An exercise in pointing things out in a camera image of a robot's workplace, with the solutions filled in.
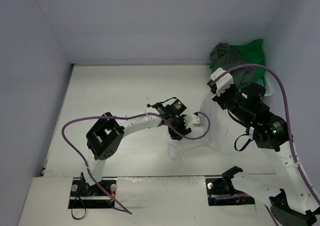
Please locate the green t shirt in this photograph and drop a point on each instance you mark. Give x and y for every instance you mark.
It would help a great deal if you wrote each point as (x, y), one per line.
(254, 53)

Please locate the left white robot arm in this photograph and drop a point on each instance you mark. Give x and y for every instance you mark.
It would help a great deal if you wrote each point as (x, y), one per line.
(104, 138)

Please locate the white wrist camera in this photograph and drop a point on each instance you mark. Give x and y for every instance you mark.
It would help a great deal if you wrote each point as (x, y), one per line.
(219, 81)
(192, 120)

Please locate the white laundry basket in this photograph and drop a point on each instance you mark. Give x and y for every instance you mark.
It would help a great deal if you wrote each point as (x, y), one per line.
(267, 82)

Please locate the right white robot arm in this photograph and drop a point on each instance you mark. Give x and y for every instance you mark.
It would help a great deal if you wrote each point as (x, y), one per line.
(292, 203)

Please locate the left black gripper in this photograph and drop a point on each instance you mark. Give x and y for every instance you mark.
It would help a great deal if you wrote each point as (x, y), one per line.
(180, 130)

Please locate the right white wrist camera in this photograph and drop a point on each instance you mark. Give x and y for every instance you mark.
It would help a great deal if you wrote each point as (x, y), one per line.
(219, 81)

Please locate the white t shirt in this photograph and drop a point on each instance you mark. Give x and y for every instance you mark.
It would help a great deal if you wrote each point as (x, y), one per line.
(211, 129)

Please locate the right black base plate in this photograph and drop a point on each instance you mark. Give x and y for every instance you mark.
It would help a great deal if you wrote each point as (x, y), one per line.
(218, 195)

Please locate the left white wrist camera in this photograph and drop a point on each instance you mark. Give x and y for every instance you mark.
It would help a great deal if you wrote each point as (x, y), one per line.
(192, 120)

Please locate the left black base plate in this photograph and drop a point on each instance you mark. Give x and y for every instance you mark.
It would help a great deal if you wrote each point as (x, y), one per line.
(93, 198)

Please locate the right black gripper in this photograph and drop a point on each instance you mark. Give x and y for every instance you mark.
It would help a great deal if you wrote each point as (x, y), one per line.
(220, 99)

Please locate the grey t shirt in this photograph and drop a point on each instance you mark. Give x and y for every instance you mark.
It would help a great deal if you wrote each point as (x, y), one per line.
(225, 57)

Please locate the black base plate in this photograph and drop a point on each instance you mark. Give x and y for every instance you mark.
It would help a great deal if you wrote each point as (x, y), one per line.
(218, 195)
(93, 198)

